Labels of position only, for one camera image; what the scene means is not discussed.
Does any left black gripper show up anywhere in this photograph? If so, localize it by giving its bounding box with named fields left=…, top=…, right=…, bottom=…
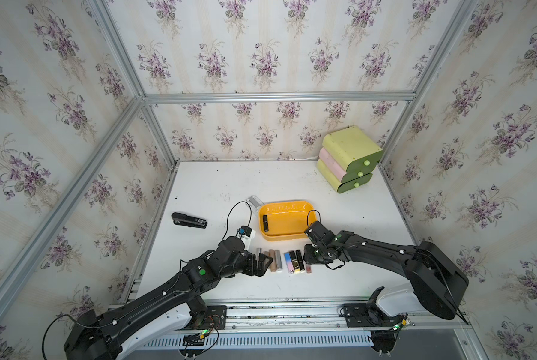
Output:
left=218, top=253, right=275, bottom=281

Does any slim black lipstick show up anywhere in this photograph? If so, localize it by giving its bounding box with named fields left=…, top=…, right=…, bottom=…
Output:
left=295, top=250, right=305, bottom=272

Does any black gold lipstick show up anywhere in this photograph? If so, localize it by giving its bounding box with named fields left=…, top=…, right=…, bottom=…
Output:
left=288, top=250, right=301, bottom=273

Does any yellow plastic storage box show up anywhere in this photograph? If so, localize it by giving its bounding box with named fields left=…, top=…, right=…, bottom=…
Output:
left=258, top=200, right=320, bottom=242

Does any black lipstick tube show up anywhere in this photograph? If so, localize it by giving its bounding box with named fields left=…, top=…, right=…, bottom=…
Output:
left=262, top=214, right=269, bottom=233

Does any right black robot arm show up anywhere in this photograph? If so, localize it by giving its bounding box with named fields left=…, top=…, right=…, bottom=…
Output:
left=304, top=221, right=469, bottom=320

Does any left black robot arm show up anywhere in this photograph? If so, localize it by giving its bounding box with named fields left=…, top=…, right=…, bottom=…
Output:
left=64, top=236, right=273, bottom=359

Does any tan lipstick tube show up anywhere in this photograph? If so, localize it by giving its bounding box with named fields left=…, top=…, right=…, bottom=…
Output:
left=269, top=249, right=277, bottom=272

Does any silver lipstick tube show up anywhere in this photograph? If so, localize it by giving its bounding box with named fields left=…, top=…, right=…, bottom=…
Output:
left=274, top=250, right=283, bottom=272

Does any clear acrylic holder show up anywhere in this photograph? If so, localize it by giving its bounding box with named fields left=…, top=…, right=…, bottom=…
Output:
left=246, top=195, right=265, bottom=212

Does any black stapler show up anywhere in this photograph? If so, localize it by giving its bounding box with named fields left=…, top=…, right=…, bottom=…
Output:
left=171, top=212, right=208, bottom=229

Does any green pink drawer organizer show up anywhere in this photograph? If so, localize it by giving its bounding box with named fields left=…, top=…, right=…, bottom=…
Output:
left=317, top=126, right=383, bottom=194

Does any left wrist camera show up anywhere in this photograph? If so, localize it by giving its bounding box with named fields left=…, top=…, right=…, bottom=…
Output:
left=235, top=225, right=256, bottom=251

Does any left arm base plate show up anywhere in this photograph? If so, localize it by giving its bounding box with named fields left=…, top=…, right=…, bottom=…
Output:
left=192, top=305, right=228, bottom=330

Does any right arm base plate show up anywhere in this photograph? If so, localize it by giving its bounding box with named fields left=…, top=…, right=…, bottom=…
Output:
left=340, top=303, right=407, bottom=329

